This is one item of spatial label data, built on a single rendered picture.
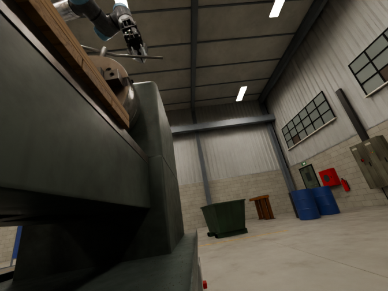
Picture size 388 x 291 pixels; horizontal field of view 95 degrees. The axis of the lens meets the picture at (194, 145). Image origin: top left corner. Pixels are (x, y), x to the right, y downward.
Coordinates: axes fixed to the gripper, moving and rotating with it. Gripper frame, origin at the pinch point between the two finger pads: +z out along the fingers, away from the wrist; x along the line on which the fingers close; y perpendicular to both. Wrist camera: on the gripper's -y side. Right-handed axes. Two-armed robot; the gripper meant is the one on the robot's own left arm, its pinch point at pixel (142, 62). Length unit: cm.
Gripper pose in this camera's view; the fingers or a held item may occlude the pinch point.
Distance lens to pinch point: 89.0
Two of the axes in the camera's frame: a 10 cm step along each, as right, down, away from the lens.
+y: -0.2, -3.6, -9.3
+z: 3.9, 8.6, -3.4
